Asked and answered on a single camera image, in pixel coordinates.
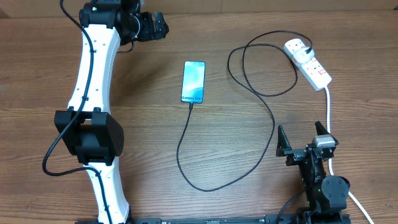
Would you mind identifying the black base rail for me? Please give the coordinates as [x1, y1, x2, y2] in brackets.
[74, 213, 352, 224]

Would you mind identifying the white power strip cord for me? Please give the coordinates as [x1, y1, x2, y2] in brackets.
[324, 86, 376, 224]

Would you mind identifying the blue smartphone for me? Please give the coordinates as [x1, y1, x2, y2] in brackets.
[181, 61, 206, 103]

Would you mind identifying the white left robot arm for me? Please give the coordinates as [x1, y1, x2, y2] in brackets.
[49, 1, 169, 223]

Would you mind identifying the white charger plug adapter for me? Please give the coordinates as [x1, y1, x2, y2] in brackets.
[292, 47, 315, 67]

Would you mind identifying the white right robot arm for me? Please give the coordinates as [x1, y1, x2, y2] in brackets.
[275, 121, 351, 223]

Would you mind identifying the white power strip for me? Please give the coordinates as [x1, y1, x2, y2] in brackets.
[284, 39, 332, 91]

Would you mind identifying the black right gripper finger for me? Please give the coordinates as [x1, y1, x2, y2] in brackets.
[276, 125, 292, 157]
[315, 121, 330, 136]

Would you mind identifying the black usb charging cable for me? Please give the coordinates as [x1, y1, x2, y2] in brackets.
[175, 30, 313, 192]

